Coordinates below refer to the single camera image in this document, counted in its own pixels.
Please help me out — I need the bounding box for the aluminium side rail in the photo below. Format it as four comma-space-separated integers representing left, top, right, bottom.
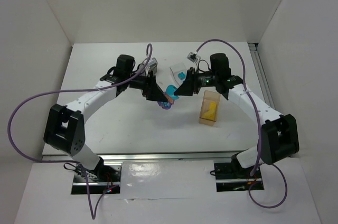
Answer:
248, 43, 275, 108

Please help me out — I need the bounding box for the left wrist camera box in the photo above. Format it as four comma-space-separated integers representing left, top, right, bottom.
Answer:
147, 58, 158, 71

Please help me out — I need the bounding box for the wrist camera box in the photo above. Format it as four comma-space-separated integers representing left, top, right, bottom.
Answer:
187, 52, 201, 64
147, 58, 158, 71

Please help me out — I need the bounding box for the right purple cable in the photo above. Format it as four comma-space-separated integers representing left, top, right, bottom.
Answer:
195, 39, 288, 208

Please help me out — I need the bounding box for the yellow lego brick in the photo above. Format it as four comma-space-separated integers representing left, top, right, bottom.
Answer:
201, 102, 217, 121

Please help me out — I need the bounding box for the aluminium front rail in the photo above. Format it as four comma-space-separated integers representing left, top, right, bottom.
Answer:
42, 150, 249, 163

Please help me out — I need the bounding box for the teal arch lego brick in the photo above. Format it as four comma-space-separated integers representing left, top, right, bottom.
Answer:
165, 85, 179, 100

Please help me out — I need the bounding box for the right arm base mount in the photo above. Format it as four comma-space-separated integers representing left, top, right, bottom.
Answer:
209, 163, 264, 192

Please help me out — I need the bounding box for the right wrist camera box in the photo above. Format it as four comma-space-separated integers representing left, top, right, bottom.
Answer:
187, 52, 201, 64

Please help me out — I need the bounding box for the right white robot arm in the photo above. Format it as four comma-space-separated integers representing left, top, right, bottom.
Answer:
174, 53, 299, 170

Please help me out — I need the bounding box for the clear plastic container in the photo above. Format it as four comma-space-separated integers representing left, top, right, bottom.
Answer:
170, 63, 187, 87

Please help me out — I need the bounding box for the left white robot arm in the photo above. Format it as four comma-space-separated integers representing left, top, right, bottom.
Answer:
43, 54, 167, 178

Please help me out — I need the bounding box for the purple arch lego brick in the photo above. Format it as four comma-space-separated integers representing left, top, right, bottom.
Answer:
158, 99, 174, 110

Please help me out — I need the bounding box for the smoky grey plastic container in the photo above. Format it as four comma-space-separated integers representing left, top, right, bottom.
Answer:
147, 59, 158, 75

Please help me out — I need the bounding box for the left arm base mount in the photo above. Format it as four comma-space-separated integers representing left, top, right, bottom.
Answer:
63, 163, 122, 195

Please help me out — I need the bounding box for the amber plastic container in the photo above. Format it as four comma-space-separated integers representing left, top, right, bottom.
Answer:
199, 90, 221, 126

